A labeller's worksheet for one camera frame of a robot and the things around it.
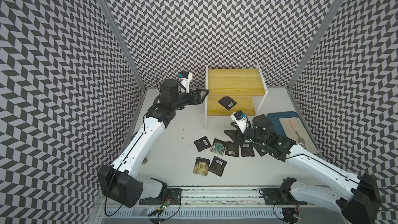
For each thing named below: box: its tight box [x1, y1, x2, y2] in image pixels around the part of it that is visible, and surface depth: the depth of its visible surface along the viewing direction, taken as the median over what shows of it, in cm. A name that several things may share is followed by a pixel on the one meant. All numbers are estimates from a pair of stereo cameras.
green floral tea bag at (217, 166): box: [208, 155, 228, 177], surface depth 84 cm
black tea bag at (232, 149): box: [224, 140, 240, 158], surface depth 90 cm
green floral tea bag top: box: [209, 142, 225, 156], surface depth 90 cm
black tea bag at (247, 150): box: [239, 142, 255, 158], surface depth 88 cm
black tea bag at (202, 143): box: [193, 135, 212, 153], surface depth 91 cm
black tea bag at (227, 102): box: [217, 96, 238, 111], surface depth 92 cm
